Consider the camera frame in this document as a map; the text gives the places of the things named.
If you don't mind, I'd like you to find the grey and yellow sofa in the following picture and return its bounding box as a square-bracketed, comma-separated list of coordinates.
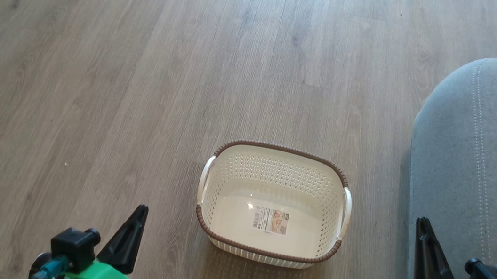
[394, 0, 497, 279]

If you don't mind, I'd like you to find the white perforated laundry basket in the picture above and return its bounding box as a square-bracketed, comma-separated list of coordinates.
[189, 135, 359, 275]

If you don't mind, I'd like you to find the teal tipped left camera cable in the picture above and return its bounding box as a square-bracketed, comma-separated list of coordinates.
[29, 253, 70, 279]

